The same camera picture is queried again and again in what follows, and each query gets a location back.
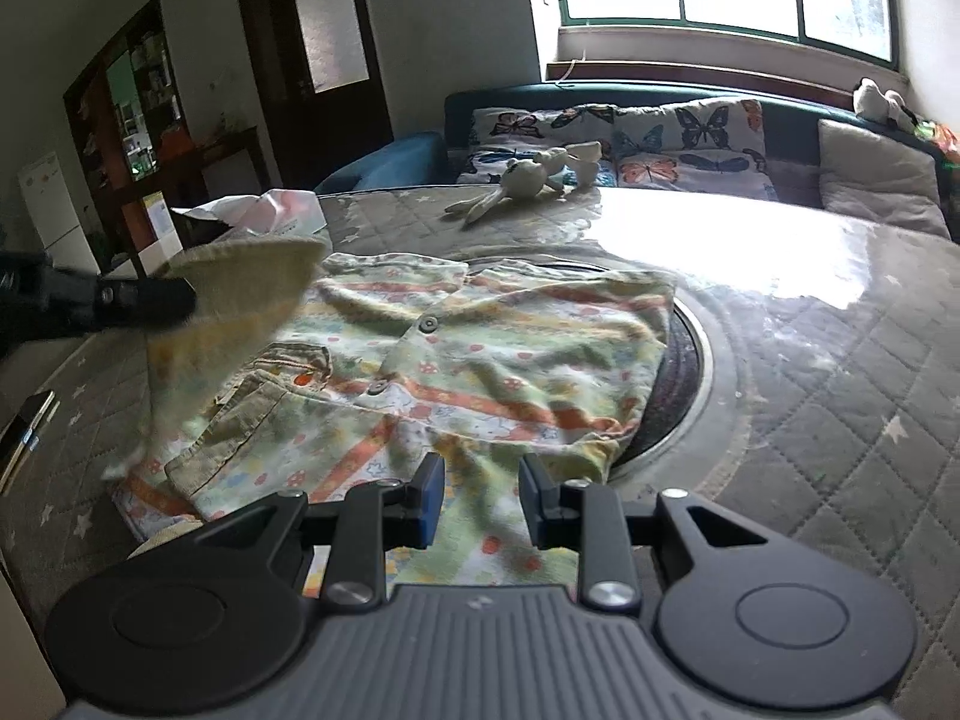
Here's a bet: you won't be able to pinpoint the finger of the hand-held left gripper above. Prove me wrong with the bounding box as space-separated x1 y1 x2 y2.
0 250 198 355

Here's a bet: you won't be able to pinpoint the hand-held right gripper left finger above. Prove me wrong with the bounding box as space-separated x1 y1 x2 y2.
191 454 447 610

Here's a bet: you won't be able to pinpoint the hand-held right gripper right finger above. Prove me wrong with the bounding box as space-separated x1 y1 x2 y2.
519 454 775 610

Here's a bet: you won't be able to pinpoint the patterned children's shirt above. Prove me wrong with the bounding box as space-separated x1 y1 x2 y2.
112 251 676 587

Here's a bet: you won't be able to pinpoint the khaki shorts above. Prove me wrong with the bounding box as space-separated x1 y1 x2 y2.
101 236 336 522

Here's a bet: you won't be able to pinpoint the white refrigerator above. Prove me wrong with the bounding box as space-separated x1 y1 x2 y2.
18 151 104 276

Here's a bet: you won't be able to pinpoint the black smartphone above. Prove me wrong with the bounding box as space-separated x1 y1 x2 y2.
0 390 59 497

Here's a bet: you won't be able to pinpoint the pink white tissue pack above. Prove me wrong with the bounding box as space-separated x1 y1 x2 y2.
171 190 329 250

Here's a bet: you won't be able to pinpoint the wooden display cabinet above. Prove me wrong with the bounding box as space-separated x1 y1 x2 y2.
62 0 197 260

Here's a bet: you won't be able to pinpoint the round dark stove inset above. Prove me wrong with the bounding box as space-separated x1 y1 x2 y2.
600 291 742 490

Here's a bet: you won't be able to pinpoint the teal sofa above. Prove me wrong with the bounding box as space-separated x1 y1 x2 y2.
315 82 960 241

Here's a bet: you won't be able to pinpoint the white plush rabbit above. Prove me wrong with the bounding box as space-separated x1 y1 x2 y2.
445 141 605 226

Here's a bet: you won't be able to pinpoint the dark wooden door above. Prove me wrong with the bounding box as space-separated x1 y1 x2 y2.
229 0 396 192

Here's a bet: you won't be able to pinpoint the butterfly print pillow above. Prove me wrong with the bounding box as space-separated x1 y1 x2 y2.
611 99 772 202
466 106 617 185

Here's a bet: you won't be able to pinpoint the grey pillow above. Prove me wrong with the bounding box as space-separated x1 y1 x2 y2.
816 118 952 239

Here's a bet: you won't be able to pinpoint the white plush toy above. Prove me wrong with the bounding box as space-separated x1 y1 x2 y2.
853 78 922 130

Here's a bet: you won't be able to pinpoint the colourful toys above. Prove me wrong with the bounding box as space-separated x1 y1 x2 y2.
916 118 960 167

